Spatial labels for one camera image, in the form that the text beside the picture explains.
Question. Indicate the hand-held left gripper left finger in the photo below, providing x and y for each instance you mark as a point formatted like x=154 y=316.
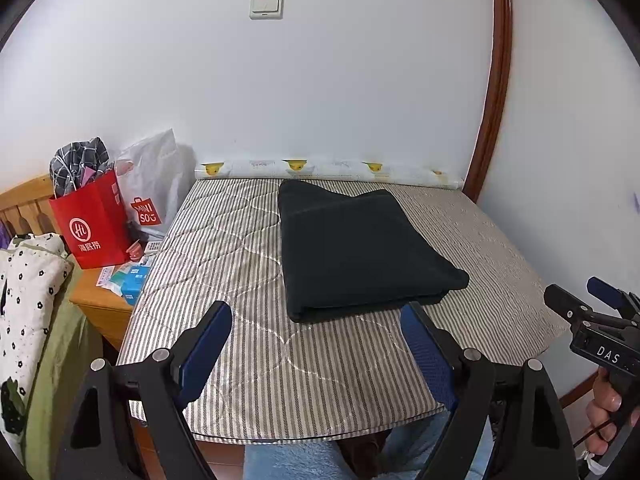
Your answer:
x=197 y=360

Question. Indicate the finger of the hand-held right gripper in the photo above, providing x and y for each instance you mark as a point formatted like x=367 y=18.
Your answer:
x=562 y=300
x=602 y=287

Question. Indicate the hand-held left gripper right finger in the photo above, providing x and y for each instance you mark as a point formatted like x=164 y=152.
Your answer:
x=430 y=355

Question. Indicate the black sweatshirt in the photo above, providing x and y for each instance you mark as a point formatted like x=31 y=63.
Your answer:
x=360 y=255

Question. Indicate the person's right hand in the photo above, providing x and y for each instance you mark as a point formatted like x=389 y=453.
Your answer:
x=600 y=405

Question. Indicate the striped quilted mat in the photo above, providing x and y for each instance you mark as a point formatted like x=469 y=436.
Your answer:
x=240 y=350

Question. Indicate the brown wooden baseboard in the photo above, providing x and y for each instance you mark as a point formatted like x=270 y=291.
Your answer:
x=577 y=392

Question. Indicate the blue box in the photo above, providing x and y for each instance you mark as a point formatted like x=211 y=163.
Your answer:
x=136 y=285

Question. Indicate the white teal box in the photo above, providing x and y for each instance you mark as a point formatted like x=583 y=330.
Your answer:
x=119 y=280

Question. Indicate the wooden nightstand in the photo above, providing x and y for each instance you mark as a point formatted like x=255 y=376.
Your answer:
x=95 y=310

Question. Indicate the white printed leaflet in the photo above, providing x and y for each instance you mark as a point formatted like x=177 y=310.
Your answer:
x=106 y=277

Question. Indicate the small red packet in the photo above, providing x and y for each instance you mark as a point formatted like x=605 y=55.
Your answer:
x=135 y=252

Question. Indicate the green bed sheet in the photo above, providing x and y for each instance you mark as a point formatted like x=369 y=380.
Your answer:
x=60 y=360

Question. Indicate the person's left leg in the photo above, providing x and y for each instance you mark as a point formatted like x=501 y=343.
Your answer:
x=300 y=465

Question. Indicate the red paper bag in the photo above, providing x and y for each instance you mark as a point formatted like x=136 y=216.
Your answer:
x=90 y=230

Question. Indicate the white floral quilt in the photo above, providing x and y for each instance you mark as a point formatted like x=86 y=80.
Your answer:
x=30 y=300

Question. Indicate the white plastic shopping bag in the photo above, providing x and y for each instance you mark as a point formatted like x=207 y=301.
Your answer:
x=160 y=175

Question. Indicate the rolled duck print mat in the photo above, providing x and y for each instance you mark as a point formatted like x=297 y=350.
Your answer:
x=340 y=167

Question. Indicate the purple cloth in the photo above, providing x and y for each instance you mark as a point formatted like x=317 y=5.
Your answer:
x=3 y=242

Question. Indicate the wooden headboard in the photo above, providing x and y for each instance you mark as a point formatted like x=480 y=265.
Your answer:
x=30 y=200

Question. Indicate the grey plaid cloth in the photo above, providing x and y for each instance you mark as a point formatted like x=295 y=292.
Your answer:
x=75 y=160

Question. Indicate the brown wooden door frame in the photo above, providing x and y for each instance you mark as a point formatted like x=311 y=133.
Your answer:
x=500 y=60

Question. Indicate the white light switch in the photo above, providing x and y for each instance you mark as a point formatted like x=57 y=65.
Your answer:
x=266 y=6

